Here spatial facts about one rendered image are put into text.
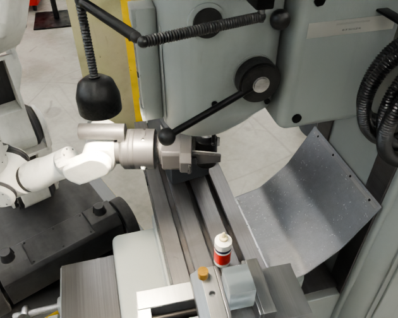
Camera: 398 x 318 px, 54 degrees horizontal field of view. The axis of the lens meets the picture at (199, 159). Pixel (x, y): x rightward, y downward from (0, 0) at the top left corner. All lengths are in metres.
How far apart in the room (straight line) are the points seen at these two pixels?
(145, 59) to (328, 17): 0.29
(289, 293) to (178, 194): 0.44
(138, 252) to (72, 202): 0.63
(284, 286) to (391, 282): 0.39
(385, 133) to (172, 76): 0.33
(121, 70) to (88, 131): 1.85
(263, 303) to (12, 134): 0.89
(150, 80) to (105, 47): 1.88
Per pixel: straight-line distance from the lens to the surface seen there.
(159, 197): 1.14
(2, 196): 0.98
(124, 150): 0.82
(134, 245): 1.17
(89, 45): 0.63
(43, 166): 0.93
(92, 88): 0.64
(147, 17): 0.66
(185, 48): 0.61
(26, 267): 1.54
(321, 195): 1.10
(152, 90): 0.72
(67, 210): 1.69
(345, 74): 0.72
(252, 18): 0.52
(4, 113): 1.30
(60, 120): 3.24
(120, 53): 2.61
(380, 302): 1.28
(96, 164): 0.83
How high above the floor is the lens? 1.77
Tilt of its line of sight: 41 degrees down
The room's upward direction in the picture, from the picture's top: straight up
